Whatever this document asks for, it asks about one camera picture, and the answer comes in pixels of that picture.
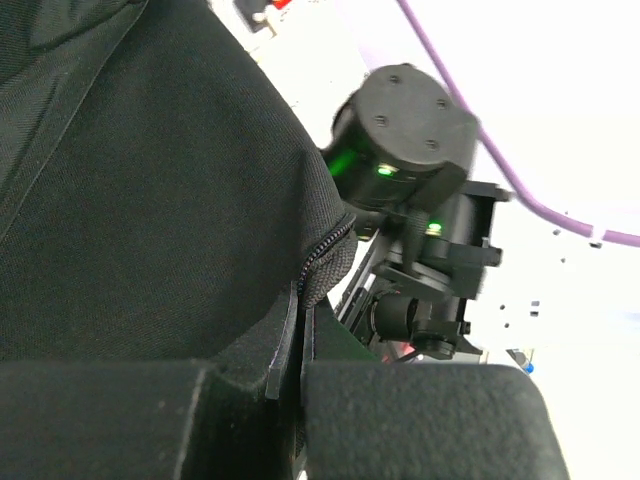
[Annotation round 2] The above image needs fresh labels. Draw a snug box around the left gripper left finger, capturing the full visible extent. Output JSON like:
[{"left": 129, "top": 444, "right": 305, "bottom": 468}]
[{"left": 1, "top": 287, "right": 300, "bottom": 479}]

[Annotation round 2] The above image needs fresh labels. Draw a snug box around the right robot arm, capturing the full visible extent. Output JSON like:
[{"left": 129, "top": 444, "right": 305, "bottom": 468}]
[{"left": 323, "top": 64, "right": 510, "bottom": 362}]

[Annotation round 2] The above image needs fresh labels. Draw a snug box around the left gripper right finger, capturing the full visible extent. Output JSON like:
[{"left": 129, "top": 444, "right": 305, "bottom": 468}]
[{"left": 302, "top": 309, "right": 569, "bottom": 479}]

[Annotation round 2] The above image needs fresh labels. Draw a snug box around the black backpack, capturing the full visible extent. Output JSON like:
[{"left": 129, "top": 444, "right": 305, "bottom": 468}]
[{"left": 1, "top": 1, "right": 357, "bottom": 361}]

